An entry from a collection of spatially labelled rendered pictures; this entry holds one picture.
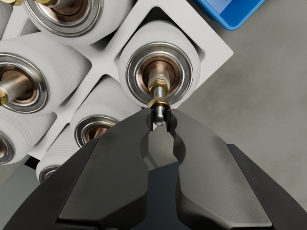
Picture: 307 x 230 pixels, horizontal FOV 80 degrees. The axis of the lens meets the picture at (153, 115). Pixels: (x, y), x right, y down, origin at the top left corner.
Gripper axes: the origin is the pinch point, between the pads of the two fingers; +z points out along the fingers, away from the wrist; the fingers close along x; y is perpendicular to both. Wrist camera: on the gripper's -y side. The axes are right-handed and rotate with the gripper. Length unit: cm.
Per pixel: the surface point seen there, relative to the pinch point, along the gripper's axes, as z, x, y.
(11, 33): 16.4, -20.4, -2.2
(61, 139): 14.7, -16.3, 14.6
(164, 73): 7.5, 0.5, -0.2
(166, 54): 8.9, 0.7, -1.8
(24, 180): 15.5, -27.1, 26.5
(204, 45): 16.4, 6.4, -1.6
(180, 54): 9.0, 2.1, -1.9
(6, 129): 9.6, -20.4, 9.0
